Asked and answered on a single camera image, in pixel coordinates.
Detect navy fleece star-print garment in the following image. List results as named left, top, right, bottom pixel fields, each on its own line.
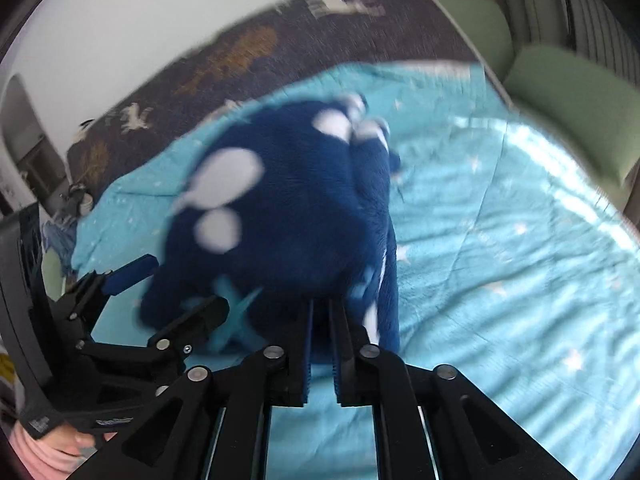
left=139, top=93, right=400, bottom=352

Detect left hand pink sleeve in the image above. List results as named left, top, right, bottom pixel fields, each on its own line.
left=36, top=424, right=96, bottom=474

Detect green cushion by crib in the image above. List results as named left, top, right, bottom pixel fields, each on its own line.
left=41, top=248, right=66, bottom=301

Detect blue denim garment pile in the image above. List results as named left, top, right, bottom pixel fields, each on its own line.
left=39, top=184, right=97, bottom=276

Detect green pillow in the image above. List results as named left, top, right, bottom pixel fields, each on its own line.
left=503, top=44, right=639, bottom=184
left=438, top=0, right=514, bottom=80

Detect dark deer-print bed sheet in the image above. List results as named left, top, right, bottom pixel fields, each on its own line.
left=67, top=0, right=477, bottom=197

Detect grey curtain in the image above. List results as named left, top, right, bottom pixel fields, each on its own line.
left=500, top=0, right=639, bottom=87

